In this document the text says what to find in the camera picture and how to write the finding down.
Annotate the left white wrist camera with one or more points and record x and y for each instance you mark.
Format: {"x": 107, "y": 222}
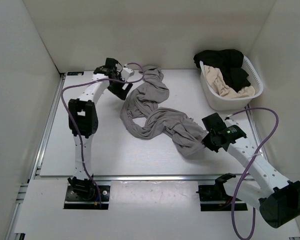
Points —
{"x": 126, "y": 73}

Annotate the aluminium rail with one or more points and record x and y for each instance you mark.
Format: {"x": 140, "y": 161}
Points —
{"x": 47, "y": 130}
{"x": 255, "y": 133}
{"x": 157, "y": 178}

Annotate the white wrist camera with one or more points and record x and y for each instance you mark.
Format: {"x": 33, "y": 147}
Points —
{"x": 126, "y": 73}
{"x": 230, "y": 122}

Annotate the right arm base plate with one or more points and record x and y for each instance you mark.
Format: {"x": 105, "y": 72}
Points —
{"x": 211, "y": 200}

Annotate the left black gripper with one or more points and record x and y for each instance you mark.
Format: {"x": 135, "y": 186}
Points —
{"x": 120, "y": 92}

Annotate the grey trousers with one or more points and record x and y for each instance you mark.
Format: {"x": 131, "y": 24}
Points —
{"x": 144, "y": 119}

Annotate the front aluminium rail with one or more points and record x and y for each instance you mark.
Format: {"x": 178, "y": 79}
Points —
{"x": 157, "y": 178}

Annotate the white laundry basket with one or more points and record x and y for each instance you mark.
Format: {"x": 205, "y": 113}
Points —
{"x": 220, "y": 103}

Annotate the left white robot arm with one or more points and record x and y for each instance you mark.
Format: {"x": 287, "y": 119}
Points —
{"x": 83, "y": 120}

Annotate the black label sticker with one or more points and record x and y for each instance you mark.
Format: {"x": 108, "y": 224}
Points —
{"x": 75, "y": 73}

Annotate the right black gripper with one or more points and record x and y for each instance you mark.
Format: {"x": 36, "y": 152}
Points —
{"x": 206, "y": 142}

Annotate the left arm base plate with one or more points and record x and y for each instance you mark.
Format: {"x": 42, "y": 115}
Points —
{"x": 91, "y": 201}

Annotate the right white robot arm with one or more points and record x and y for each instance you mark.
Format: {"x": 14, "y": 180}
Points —
{"x": 276, "y": 197}

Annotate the left aluminium rail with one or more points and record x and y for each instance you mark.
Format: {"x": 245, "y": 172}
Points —
{"x": 47, "y": 130}

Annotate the black trousers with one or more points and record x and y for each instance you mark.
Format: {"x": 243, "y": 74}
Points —
{"x": 229, "y": 62}

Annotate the beige trousers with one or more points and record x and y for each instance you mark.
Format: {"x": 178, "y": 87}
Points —
{"x": 216, "y": 81}

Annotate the right aluminium rail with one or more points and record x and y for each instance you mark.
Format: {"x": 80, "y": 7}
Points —
{"x": 255, "y": 133}

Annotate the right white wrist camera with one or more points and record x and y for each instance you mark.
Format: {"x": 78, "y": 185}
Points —
{"x": 230, "y": 122}

